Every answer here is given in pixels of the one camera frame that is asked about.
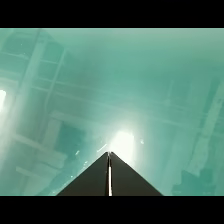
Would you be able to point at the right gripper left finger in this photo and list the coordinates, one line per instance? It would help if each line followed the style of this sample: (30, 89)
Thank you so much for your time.
(95, 181)

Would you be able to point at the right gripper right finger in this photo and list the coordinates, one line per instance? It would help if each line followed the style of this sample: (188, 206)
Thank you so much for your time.
(128, 181)

